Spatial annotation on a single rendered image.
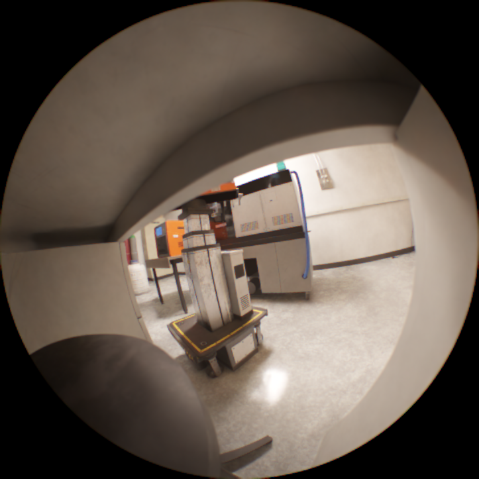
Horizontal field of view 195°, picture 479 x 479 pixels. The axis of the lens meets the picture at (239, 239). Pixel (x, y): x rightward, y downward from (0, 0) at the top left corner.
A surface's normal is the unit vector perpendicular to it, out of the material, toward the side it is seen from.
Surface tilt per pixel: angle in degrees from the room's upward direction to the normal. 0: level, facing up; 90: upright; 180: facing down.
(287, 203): 90
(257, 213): 90
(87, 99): 180
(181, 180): 90
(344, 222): 90
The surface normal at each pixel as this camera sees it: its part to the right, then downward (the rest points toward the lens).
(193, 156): -0.50, 0.07
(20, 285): 0.85, -0.15
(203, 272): 0.69, -0.13
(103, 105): 0.17, 0.99
